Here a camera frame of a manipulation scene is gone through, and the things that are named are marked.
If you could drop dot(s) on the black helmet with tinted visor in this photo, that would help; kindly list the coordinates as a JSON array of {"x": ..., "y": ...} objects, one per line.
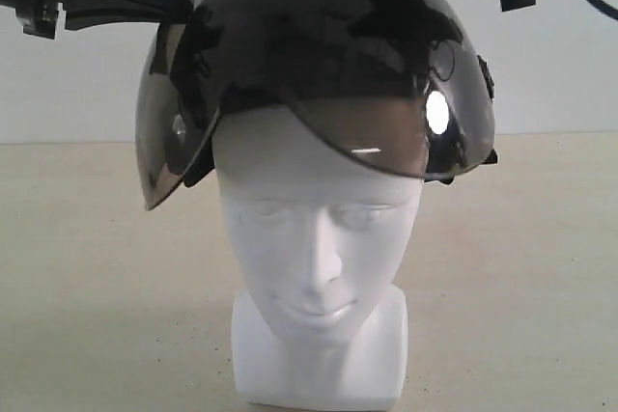
[{"x": 395, "y": 85}]

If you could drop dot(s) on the white mannequin head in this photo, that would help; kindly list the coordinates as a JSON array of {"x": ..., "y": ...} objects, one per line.
[{"x": 319, "y": 240}]

